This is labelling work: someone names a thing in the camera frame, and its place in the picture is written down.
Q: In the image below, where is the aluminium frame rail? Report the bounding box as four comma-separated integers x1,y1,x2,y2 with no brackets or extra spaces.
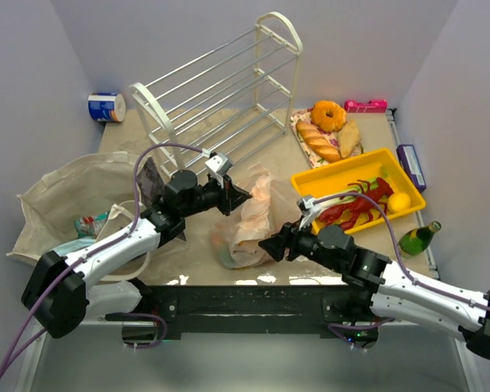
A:
385,108,440,278

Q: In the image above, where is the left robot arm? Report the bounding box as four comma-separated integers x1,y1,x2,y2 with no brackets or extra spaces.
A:
21,170,251,338

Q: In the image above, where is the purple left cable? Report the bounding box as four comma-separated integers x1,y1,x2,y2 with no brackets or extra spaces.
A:
0,142,212,388

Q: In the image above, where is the cream canvas tote bag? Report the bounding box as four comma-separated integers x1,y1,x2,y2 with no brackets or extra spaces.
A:
8,151,166,265

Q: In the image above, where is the white celery cabbage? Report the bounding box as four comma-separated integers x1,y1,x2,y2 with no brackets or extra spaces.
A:
318,176,383,206

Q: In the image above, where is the yellow lemon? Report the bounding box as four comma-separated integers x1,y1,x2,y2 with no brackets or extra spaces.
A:
387,192,412,213

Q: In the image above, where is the green red snack packet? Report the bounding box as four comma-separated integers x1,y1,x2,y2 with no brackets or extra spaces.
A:
73,212,109,238

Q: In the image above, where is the tan triangular pastry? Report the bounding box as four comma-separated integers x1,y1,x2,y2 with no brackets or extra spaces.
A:
337,119,361,158

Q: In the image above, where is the translucent orange plastic bag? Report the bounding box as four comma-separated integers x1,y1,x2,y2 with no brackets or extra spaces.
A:
210,163,301,270

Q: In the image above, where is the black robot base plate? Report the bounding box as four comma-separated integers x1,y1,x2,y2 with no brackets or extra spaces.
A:
118,282,390,349

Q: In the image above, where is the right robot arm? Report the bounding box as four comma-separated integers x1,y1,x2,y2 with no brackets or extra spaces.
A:
258,223,490,360

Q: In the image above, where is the purple box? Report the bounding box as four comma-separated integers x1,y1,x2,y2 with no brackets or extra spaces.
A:
396,144,427,194

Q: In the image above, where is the yellow plastic bin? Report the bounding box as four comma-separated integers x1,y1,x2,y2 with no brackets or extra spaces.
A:
291,149,426,220

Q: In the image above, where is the purple cable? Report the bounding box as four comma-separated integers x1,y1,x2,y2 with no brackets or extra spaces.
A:
0,142,212,388
314,191,490,348

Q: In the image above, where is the orange ring doughnut bread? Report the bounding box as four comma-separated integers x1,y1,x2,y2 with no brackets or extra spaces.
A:
310,100,347,132

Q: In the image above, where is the blue toilet paper roll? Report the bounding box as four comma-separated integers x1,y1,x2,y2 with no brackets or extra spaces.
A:
87,92,126,123

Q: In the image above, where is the blue brown chips bag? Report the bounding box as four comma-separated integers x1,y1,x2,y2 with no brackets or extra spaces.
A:
44,237,96,256

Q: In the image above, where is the red lobster toy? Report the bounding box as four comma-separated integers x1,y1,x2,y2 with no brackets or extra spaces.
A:
318,177,394,231

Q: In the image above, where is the baguette bread loaf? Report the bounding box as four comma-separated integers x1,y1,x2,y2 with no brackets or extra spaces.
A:
296,121,341,163

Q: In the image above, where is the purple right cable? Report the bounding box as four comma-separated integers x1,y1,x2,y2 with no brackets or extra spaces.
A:
314,191,490,348

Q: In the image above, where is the green glass bottle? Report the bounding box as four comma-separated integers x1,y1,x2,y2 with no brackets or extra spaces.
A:
398,220,442,258

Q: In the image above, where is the white metal shoe rack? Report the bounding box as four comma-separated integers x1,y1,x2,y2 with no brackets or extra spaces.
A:
129,11,303,176

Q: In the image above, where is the pink box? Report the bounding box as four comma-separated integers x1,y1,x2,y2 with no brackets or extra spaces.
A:
344,100,388,114

